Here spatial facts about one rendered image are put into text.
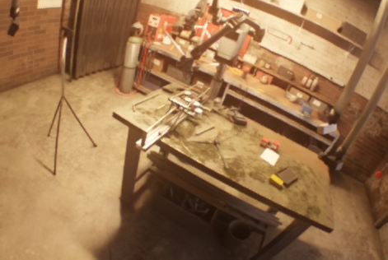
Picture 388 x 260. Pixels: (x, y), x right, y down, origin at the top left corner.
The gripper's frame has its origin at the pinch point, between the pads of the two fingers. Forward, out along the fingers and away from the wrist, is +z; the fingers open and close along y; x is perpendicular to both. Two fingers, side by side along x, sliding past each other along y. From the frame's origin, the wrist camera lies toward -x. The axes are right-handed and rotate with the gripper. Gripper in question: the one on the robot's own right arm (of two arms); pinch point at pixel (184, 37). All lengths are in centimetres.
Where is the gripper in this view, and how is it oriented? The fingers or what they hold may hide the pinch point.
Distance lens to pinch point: 170.5
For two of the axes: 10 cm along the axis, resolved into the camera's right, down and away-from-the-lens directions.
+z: -4.5, 8.9, 0.0
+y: 8.7, 4.4, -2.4
